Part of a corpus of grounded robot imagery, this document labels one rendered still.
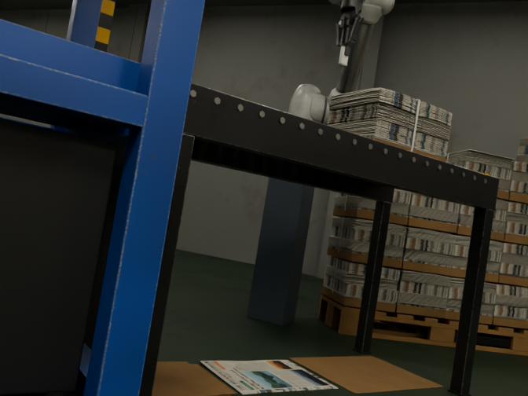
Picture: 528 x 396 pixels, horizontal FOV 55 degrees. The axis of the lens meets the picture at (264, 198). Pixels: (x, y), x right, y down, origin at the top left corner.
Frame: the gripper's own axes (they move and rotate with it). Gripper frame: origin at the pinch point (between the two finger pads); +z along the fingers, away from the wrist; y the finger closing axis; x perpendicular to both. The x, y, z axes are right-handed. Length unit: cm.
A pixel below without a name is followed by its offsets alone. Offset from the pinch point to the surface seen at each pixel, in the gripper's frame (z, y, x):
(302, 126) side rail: 36, -30, 35
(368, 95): 13.3, -7.3, -7.5
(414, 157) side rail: 35.5, -29.7, -10.3
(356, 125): 23.5, -2.5, -8.5
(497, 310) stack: 92, 20, -151
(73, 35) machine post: 12, 38, 84
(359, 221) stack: 56, 52, -69
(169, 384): 113, -5, 50
